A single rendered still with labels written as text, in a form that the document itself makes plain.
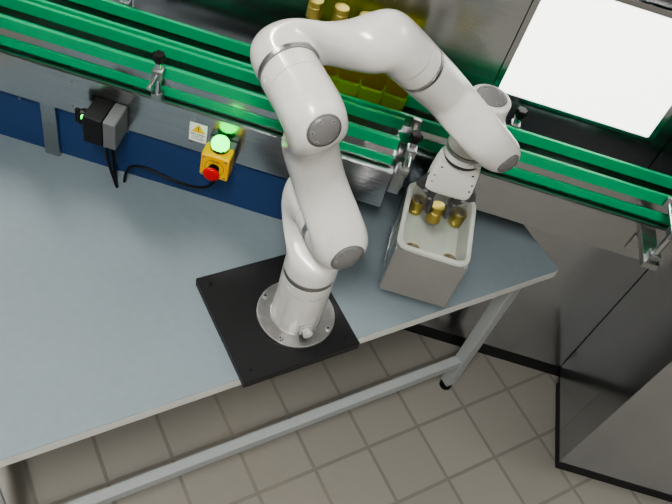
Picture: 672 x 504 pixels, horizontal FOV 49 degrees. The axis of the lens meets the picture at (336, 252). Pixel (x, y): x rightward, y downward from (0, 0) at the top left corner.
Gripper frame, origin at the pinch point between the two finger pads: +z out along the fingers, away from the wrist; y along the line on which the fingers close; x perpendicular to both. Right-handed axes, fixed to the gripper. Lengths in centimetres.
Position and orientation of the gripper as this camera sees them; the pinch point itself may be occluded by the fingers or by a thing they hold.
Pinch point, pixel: (438, 205)
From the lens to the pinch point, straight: 165.6
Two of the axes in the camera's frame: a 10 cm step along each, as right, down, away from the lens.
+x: -1.9, 7.4, -6.5
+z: -2.1, 6.1, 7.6
